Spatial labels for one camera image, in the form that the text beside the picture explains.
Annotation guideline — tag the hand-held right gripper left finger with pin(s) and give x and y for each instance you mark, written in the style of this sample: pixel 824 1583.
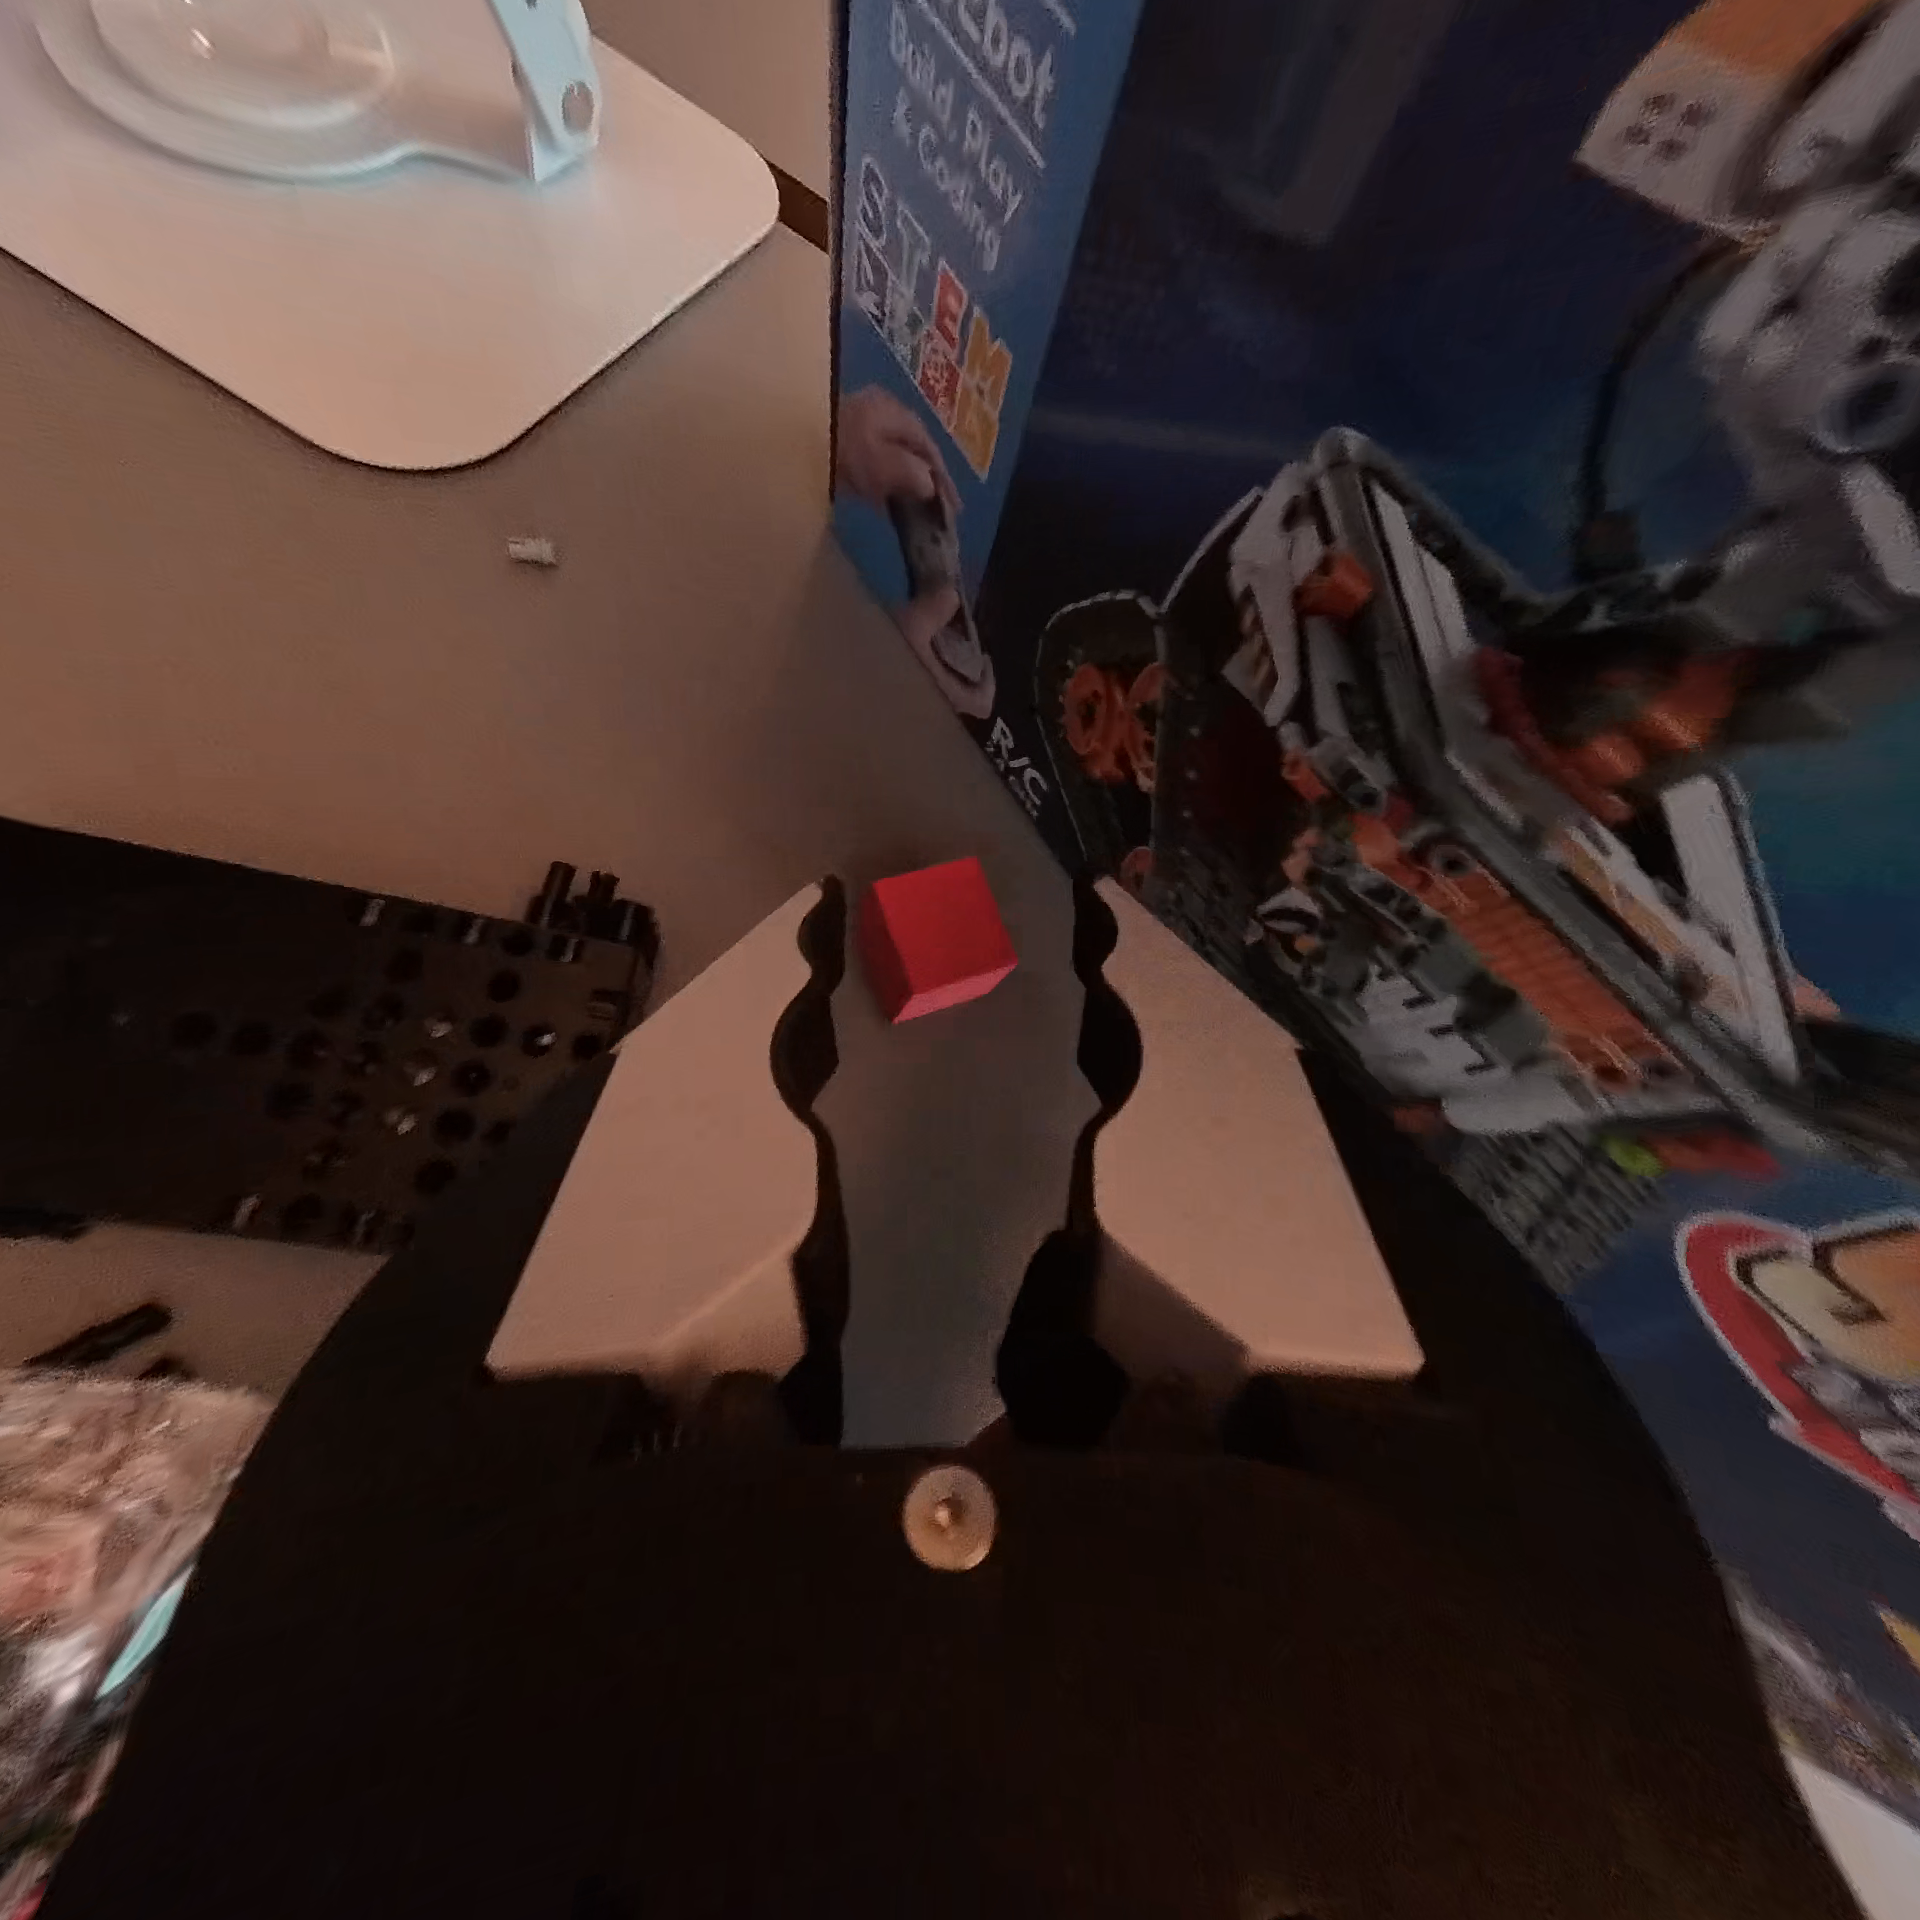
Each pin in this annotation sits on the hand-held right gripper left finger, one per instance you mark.
pixel 661 1200

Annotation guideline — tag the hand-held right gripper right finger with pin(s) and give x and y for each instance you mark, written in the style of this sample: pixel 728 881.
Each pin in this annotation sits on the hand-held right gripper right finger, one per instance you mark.
pixel 1244 1200

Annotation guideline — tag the red foam cube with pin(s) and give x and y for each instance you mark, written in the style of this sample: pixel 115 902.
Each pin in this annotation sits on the red foam cube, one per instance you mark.
pixel 937 937

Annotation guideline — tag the black perforated building plate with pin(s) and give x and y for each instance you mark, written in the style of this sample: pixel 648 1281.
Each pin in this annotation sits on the black perforated building plate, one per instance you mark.
pixel 149 1021

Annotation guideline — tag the small black pin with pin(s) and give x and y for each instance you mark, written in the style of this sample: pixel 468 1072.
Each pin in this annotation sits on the small black pin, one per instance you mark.
pixel 99 1333

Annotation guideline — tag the clear plastic parts bag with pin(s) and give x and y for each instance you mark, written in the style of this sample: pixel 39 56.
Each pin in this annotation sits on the clear plastic parts bag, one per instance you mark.
pixel 90 1576

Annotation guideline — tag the white booklet stand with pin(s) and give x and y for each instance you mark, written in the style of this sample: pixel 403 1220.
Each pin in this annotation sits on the white booklet stand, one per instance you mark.
pixel 375 301

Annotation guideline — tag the blue robot kit box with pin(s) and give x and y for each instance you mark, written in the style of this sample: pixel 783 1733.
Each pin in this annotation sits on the blue robot kit box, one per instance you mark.
pixel 1349 225

